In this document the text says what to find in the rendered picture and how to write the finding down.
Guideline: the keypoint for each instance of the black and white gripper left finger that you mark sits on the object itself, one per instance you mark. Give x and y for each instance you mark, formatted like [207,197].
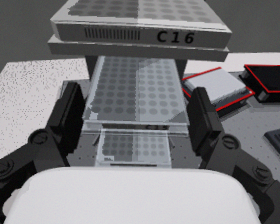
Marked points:
[47,147]

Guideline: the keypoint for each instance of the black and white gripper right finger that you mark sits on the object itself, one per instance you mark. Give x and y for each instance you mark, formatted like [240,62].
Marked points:
[208,138]

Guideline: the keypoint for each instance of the grey flat base plate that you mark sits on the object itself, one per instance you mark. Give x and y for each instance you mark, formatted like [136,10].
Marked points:
[248,123]

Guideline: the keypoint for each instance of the grey slotted rack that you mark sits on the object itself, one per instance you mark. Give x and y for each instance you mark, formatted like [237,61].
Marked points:
[91,61]

